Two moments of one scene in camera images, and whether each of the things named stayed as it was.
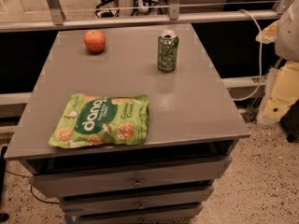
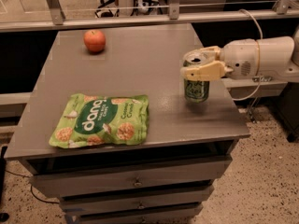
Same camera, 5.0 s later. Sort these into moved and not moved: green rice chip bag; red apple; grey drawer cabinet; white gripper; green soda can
Moved: white gripper; green soda can
Not moved: grey drawer cabinet; red apple; green rice chip bag
